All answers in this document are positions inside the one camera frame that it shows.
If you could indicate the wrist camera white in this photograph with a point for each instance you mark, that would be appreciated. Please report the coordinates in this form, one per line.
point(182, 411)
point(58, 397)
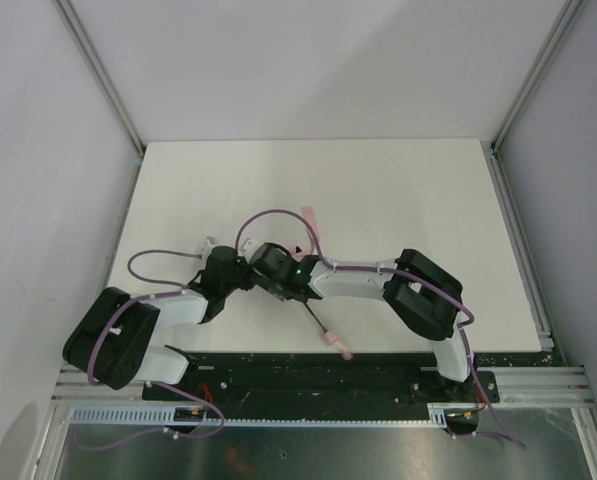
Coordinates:
point(249, 248)
point(208, 246)

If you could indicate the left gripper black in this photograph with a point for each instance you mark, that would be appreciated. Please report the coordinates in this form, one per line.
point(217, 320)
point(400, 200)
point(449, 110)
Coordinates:
point(239, 278)

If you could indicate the right aluminium frame post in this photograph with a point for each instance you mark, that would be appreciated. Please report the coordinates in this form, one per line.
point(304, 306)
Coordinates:
point(552, 45)

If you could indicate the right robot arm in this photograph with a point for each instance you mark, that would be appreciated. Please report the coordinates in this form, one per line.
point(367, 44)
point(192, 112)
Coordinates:
point(426, 298)

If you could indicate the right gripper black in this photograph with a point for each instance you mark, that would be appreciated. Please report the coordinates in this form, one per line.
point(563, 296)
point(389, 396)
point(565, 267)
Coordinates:
point(266, 282)

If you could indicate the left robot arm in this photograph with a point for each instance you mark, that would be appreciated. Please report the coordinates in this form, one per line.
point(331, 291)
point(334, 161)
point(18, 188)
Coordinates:
point(112, 343)

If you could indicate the grey cable duct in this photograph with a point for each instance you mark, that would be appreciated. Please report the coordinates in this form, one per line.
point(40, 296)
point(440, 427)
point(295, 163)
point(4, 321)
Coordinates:
point(188, 416)

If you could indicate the pink folding umbrella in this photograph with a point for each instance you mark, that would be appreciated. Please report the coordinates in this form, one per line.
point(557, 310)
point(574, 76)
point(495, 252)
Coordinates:
point(329, 337)

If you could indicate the aluminium frame post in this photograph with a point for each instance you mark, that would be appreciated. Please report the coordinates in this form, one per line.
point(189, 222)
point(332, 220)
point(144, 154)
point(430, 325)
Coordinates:
point(85, 46)
point(552, 45)

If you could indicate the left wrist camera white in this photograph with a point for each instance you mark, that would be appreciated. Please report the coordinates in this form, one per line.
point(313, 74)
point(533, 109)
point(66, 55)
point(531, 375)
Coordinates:
point(208, 246)

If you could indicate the left aluminium frame post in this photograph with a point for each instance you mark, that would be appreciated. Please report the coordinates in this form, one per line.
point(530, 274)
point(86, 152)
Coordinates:
point(85, 46)

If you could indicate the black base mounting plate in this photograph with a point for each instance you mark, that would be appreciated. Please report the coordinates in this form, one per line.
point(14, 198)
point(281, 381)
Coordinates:
point(325, 386)

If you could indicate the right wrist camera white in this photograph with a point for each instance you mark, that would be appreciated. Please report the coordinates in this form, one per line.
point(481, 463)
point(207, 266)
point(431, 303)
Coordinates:
point(249, 248)

